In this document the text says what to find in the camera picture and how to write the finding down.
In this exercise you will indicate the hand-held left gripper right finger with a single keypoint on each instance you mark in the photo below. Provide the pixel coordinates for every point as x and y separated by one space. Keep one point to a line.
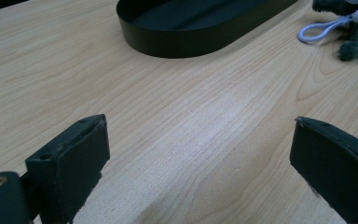
335 161

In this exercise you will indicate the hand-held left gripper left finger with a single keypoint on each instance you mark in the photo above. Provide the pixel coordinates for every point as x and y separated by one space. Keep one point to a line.
74 158

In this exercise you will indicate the dark grey plush toy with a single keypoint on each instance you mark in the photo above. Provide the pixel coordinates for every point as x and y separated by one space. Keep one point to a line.
354 28

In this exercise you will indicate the black oval tray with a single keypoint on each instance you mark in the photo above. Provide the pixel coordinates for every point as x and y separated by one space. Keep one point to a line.
183 34

